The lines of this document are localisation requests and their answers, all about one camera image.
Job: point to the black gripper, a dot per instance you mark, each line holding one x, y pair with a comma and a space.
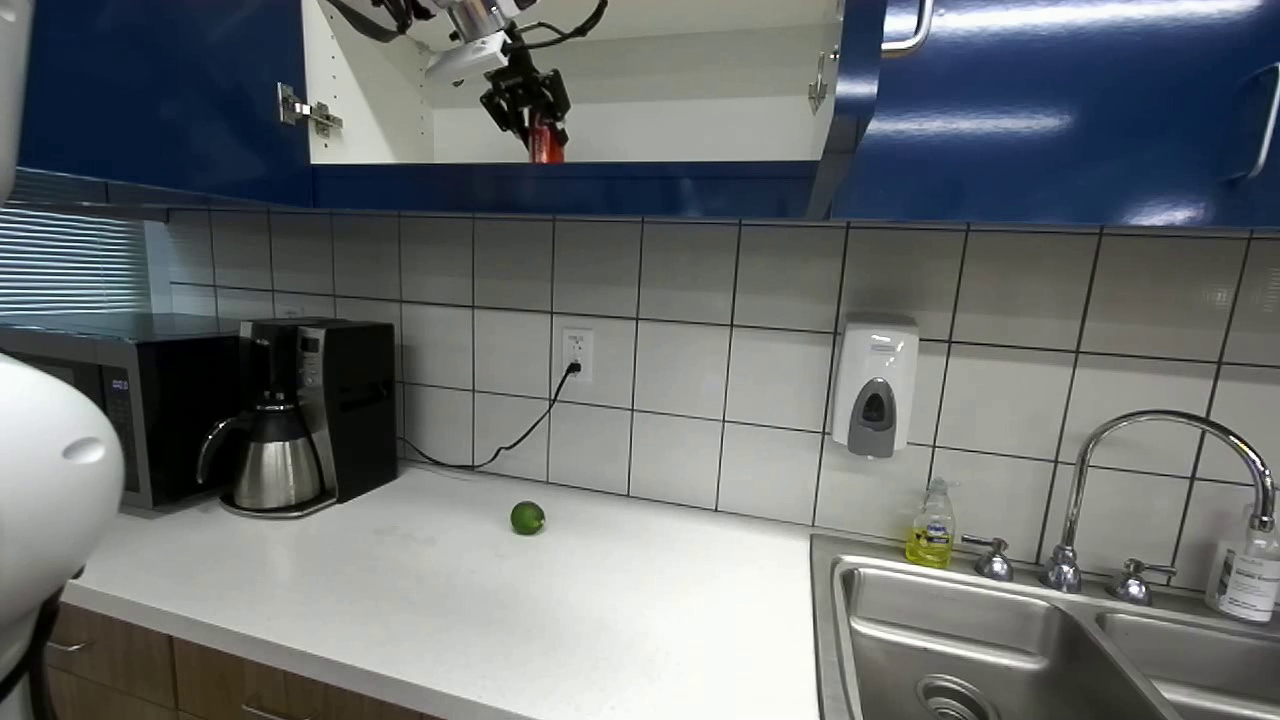
527, 98

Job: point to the red soda can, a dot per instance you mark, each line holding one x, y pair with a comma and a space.
545, 144

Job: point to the blue open cabinet door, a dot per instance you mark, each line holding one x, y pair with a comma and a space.
165, 95

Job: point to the blue upper cabinet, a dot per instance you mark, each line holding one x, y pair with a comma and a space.
1144, 112

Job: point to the black steel coffee maker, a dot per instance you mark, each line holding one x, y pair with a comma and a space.
346, 385

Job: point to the green lime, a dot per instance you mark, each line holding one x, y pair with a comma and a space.
527, 517

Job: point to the stainless steel coffee carafe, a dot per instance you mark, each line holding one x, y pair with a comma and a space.
273, 463

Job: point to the black microwave oven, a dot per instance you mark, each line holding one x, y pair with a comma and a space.
165, 382

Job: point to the yellow dish soap bottle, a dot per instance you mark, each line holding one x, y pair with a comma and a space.
935, 529

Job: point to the stainless steel double sink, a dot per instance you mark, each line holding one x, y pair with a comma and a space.
896, 641

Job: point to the chrome sink faucet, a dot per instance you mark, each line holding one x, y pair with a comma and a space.
1132, 490

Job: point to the white hand soap bottle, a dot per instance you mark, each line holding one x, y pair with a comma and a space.
1246, 574

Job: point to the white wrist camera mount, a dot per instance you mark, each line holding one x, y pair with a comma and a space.
468, 60

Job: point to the white wall power outlet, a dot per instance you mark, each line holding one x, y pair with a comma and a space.
579, 353

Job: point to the white wall soap dispenser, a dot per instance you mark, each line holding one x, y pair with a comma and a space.
872, 390

